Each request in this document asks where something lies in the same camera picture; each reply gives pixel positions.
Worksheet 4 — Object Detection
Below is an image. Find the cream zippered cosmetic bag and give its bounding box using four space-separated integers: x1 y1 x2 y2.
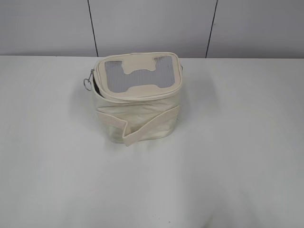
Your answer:
90 52 183 146

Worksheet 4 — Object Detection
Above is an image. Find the silver zipper pull ring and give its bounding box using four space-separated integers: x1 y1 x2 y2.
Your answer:
83 68 95 91

